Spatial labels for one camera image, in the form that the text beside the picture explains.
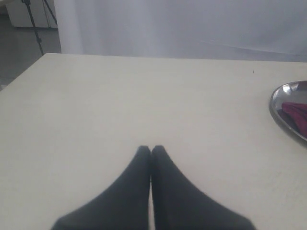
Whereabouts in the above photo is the black tripod stand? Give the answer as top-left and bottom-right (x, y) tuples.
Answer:
(21, 0), (58, 56)

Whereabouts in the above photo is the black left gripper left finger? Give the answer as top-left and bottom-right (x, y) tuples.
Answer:
(53, 146), (151, 230)

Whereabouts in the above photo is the round stainless steel plate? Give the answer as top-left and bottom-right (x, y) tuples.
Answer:
(269, 80), (307, 146)

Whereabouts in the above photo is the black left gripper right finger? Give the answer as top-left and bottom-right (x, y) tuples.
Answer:
(151, 146), (255, 230)

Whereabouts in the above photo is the dark purple sweet potato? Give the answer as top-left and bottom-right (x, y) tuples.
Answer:
(282, 102), (307, 138)

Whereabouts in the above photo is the light blue backdrop cloth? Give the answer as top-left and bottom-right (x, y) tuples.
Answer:
(54, 0), (307, 62)

